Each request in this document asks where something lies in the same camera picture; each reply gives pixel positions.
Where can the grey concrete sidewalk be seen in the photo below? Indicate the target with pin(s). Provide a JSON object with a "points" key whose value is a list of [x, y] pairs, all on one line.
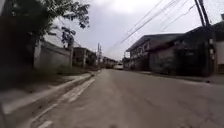
{"points": [[200, 79]]}

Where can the two-storey building with awning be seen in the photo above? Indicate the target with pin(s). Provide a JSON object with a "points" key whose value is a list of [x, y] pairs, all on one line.
{"points": [[143, 53]]}

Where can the grey asphalt road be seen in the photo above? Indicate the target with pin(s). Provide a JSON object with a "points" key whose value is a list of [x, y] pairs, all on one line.
{"points": [[133, 100]]}

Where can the dark building with fence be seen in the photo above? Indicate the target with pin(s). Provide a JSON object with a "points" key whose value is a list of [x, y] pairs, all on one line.
{"points": [[190, 53]]}

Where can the white vehicle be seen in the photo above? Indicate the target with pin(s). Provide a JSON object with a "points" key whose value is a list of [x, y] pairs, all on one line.
{"points": [[118, 66]]}

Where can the distant utility pole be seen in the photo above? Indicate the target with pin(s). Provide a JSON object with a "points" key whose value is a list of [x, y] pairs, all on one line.
{"points": [[98, 55]]}

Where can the grass verge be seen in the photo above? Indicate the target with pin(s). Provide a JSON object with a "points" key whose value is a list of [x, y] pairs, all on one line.
{"points": [[50, 76]]}

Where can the pale concrete wall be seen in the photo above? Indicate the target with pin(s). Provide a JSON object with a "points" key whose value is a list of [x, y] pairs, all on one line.
{"points": [[53, 57]]}

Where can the leaning utility pole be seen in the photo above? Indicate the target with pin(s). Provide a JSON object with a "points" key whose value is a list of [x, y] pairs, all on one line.
{"points": [[205, 26]]}

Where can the low building with dark roof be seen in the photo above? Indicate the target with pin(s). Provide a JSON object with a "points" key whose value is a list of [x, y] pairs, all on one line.
{"points": [[84, 56]]}

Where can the pale concrete kerb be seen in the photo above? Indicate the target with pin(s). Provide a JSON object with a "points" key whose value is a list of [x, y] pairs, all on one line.
{"points": [[43, 92]]}

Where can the large dark tree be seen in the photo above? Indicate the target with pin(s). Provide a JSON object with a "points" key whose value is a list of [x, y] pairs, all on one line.
{"points": [[30, 26]]}

